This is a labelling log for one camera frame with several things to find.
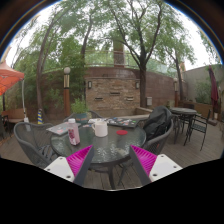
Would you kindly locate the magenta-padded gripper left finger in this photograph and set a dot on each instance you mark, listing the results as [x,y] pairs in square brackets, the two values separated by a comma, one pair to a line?
[78,161]

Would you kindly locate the yellow blue striped bollard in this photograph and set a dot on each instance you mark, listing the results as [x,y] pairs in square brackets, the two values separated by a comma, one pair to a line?
[40,117]

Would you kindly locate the white mug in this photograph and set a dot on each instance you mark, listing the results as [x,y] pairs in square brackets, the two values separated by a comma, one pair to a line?
[100,129]

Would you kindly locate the globe lamp post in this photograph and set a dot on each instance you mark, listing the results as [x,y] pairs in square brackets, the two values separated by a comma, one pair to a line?
[66,96]
[175,96]

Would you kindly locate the grey wall box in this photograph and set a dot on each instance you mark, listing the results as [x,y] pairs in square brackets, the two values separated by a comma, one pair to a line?
[149,101]

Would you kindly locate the folded maroon umbrella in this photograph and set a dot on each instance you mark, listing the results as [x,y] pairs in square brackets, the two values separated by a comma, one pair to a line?
[213,90]

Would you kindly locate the silver laptop with stickers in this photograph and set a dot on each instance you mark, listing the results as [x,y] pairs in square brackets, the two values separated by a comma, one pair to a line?
[60,129]

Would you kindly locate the wooden bench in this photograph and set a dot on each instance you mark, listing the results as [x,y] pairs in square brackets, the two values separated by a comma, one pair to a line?
[15,115]

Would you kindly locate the large dark-trunk tree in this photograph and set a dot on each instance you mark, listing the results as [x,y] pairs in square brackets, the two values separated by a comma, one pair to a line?
[142,83]

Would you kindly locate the dark patio chair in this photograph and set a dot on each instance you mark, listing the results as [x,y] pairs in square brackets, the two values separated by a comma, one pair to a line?
[3,128]

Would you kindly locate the orange patio umbrella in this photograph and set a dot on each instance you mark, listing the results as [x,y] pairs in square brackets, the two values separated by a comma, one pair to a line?
[8,78]

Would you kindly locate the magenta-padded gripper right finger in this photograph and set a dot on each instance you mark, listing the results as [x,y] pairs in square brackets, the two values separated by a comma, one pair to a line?
[145,161]

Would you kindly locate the slim tree by wall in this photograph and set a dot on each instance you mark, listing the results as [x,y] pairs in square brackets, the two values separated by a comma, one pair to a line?
[180,83]

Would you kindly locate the wall lantern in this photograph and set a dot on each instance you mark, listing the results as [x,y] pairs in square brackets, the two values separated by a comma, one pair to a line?
[89,84]
[137,85]

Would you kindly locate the round dark patio table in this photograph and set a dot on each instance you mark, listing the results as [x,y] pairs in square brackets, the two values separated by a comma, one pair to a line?
[183,111]

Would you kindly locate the black jacket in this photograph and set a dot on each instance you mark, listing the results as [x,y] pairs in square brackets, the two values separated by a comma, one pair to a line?
[156,123]

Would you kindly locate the pink drink bottle white cap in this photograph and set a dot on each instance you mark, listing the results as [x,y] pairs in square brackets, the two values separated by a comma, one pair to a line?
[74,135]

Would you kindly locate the potted green plant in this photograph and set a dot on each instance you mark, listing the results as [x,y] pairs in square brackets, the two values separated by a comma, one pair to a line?
[79,106]

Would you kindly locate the black metal chair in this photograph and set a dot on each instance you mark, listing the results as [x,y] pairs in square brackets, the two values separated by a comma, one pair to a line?
[198,126]

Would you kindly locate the flat round red coaster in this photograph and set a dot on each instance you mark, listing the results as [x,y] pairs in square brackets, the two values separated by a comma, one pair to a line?
[122,132]

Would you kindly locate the black laptop with stickers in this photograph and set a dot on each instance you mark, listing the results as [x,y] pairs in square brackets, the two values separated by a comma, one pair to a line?
[123,122]

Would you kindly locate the leaning thin-trunk tree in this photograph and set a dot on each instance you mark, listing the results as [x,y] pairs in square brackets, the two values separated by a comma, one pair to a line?
[39,83]

